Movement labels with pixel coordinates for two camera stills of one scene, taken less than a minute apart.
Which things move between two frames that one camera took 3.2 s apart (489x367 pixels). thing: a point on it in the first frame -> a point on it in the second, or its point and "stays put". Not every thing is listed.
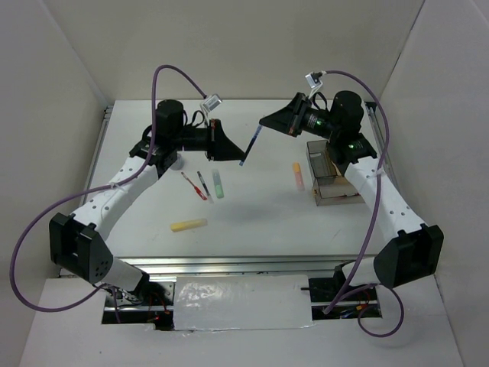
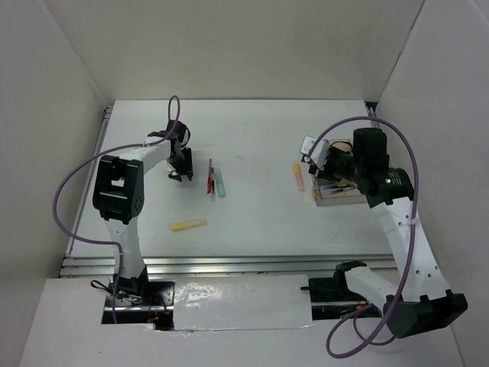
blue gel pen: (250, 145) -> (334, 186)
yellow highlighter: (183, 225) stays put
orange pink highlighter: (299, 177) stays put
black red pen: (205, 187) -> (212, 170)
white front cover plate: (241, 302) stays put
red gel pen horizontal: (357, 194) -> (334, 191)
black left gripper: (218, 147) -> (186, 169)
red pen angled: (196, 188) -> (209, 178)
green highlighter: (218, 184) stays put
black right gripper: (289, 119) -> (326, 172)
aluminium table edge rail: (238, 265) stays put
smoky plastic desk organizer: (330, 187) stays put
